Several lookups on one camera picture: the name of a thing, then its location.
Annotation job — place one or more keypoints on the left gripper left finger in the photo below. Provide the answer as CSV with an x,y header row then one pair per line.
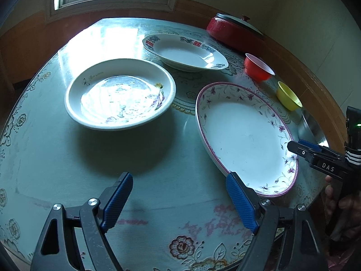
x,y
113,200

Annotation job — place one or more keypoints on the white red-character pattern plate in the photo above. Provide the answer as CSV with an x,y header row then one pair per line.
x,y
185,54

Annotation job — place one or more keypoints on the right hand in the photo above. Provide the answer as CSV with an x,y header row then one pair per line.
x,y
348,224

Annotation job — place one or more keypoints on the dark cooker lid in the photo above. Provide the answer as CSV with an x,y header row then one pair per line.
x,y
243,22

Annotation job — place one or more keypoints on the red plastic bowl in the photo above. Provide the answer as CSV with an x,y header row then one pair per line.
x,y
256,69

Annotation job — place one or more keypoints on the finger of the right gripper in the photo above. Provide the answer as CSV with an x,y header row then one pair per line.
x,y
312,146

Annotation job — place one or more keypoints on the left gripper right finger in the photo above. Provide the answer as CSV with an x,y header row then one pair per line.
x,y
245,201

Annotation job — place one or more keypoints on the black tracking camera right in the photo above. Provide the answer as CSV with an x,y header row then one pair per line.
x,y
353,126

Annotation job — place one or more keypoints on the yellow plastic bowl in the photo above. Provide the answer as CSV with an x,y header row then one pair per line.
x,y
287,97

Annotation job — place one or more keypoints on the large purple-rimmed floral plate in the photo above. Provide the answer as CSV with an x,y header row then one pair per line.
x,y
242,133

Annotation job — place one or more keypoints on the white rose pattern plate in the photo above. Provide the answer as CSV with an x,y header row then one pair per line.
x,y
119,94

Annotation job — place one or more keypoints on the red electric cooker pot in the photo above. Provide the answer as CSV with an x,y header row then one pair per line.
x,y
236,35

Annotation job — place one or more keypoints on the stainless steel bowl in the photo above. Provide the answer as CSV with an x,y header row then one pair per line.
x,y
309,130

